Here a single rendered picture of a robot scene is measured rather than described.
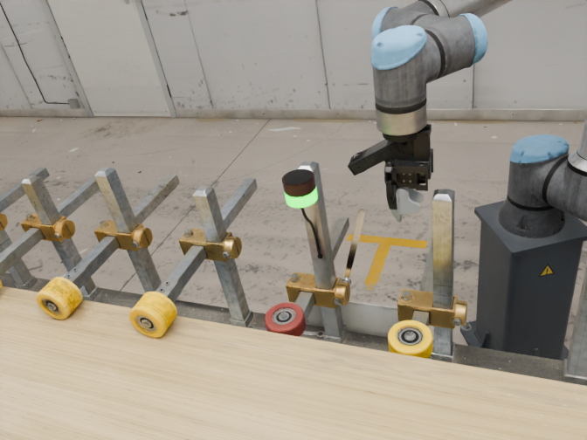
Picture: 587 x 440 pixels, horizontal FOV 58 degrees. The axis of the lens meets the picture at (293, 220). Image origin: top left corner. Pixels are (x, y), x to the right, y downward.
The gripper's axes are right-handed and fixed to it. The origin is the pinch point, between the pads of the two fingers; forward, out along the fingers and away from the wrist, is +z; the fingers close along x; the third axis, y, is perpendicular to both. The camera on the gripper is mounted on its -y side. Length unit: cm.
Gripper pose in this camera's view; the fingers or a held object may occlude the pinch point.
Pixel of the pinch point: (396, 215)
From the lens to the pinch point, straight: 110.7
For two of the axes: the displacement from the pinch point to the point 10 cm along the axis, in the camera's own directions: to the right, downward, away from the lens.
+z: 1.6, 8.1, 5.6
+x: 3.4, -5.8, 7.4
